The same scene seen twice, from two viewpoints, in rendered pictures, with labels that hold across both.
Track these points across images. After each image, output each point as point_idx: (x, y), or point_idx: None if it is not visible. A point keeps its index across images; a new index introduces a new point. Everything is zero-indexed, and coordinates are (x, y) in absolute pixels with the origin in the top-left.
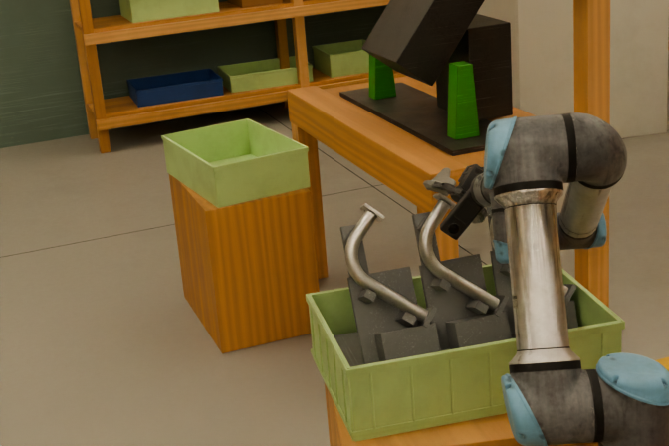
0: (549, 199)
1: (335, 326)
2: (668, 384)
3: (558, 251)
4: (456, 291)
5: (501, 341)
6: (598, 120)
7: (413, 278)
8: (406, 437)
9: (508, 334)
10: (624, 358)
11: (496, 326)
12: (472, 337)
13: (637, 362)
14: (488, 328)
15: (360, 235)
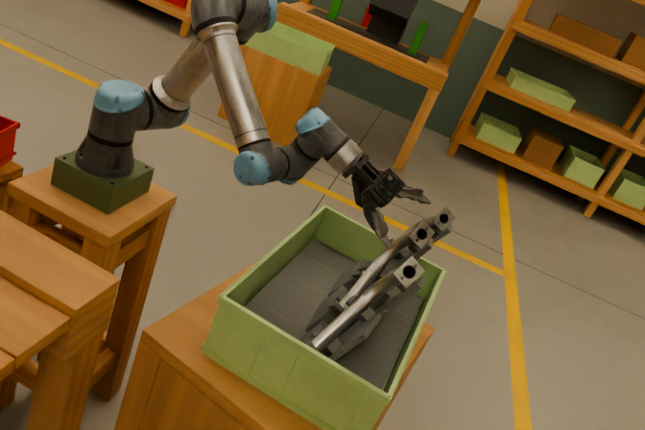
0: None
1: (425, 301)
2: (97, 88)
3: (192, 44)
4: None
5: (277, 247)
6: None
7: (423, 312)
8: None
9: (315, 321)
10: (131, 92)
11: (324, 310)
12: (327, 300)
13: (122, 90)
14: (326, 306)
15: (427, 218)
